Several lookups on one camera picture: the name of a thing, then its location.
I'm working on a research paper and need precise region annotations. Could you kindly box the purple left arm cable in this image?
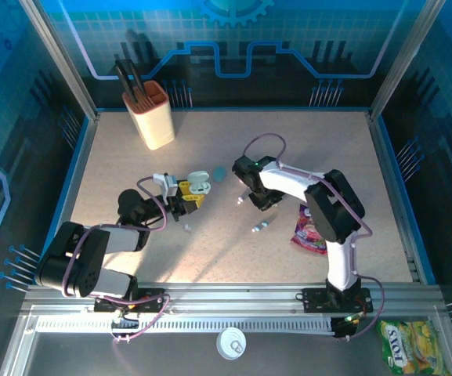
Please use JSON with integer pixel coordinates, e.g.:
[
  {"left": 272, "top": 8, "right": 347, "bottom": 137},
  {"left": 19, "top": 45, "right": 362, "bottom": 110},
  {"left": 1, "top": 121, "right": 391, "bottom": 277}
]
[{"left": 63, "top": 176, "right": 170, "bottom": 342}]

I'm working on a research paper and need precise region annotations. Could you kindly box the white pull-ring can lid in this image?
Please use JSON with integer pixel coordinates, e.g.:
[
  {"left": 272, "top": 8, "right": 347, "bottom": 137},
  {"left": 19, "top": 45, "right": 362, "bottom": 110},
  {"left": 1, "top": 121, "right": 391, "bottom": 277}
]
[{"left": 215, "top": 327, "right": 248, "bottom": 360}]

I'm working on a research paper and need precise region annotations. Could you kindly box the green and yellow candy bag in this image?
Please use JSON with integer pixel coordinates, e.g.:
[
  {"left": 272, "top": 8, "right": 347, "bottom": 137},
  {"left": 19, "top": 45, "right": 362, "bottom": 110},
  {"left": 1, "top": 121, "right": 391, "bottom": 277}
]
[{"left": 378, "top": 319, "right": 448, "bottom": 376}]

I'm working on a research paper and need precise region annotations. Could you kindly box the aluminium front rail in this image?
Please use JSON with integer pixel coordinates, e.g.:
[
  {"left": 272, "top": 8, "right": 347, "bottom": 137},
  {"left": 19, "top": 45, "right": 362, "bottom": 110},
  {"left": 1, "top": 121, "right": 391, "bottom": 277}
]
[{"left": 21, "top": 280, "right": 444, "bottom": 319}]

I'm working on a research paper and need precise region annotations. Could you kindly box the purple candy bag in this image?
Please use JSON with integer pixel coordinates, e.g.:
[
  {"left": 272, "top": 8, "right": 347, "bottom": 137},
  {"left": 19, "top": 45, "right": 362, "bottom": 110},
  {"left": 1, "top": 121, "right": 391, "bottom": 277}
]
[{"left": 290, "top": 204, "right": 331, "bottom": 256}]

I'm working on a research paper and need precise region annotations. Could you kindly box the aluminium frame post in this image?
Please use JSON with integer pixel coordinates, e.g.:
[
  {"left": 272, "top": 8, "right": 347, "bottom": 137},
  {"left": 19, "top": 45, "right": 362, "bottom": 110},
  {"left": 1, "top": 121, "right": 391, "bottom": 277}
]
[
  {"left": 16, "top": 0, "right": 100, "bottom": 121},
  {"left": 369, "top": 0, "right": 446, "bottom": 114}
]

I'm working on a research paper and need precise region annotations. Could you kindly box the black knife handle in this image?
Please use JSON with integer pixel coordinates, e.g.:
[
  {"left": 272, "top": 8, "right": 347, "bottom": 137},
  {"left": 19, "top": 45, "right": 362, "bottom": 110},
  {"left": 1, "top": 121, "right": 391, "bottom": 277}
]
[
  {"left": 127, "top": 59, "right": 148, "bottom": 99},
  {"left": 114, "top": 58, "right": 139, "bottom": 105}
]

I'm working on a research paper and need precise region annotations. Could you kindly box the aluminium side rail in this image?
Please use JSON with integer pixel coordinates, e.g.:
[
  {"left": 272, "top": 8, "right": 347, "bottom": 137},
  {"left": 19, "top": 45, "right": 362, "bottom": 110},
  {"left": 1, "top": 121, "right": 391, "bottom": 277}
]
[
  {"left": 366, "top": 110, "right": 436, "bottom": 285},
  {"left": 37, "top": 111, "right": 101, "bottom": 283}
]

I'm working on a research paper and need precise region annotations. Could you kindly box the black interface board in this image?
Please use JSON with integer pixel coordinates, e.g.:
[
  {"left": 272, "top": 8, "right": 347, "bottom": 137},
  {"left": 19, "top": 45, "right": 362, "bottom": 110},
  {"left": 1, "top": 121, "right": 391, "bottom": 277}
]
[{"left": 330, "top": 311, "right": 368, "bottom": 341}]

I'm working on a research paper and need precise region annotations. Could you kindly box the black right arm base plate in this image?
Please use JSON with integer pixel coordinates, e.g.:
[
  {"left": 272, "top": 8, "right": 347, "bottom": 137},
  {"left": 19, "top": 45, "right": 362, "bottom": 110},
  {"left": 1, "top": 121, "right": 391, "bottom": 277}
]
[{"left": 301, "top": 287, "right": 374, "bottom": 314}]

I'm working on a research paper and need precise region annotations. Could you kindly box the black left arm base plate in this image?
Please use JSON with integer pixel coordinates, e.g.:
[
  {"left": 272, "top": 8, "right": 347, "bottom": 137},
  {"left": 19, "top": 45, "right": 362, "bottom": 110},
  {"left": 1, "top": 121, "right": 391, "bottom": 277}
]
[{"left": 93, "top": 287, "right": 168, "bottom": 314}]

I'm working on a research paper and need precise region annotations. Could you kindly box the beige and orange knife block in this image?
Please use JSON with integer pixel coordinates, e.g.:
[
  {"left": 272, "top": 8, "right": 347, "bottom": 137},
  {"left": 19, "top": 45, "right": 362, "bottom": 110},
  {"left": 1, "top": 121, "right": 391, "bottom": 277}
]
[{"left": 122, "top": 80, "right": 176, "bottom": 151}]

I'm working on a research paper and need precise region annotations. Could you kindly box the white slotted cable duct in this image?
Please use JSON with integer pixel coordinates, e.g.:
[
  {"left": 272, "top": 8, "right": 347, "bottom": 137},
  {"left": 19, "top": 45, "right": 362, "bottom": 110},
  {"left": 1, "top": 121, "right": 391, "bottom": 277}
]
[{"left": 33, "top": 316, "right": 338, "bottom": 334}]

